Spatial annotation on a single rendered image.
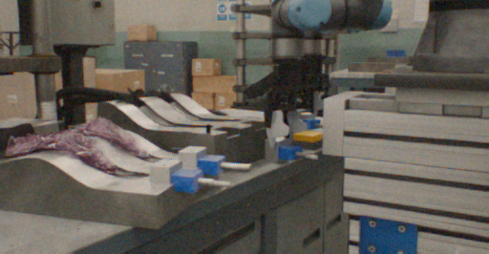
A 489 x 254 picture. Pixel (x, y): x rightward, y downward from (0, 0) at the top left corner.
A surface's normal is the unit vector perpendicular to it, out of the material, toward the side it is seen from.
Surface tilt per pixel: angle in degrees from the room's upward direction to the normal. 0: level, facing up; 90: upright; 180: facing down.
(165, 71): 90
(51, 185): 90
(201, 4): 90
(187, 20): 90
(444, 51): 73
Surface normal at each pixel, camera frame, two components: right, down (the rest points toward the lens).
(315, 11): 0.23, 0.15
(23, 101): -0.33, 0.21
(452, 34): -0.66, -0.19
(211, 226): 0.82, 0.09
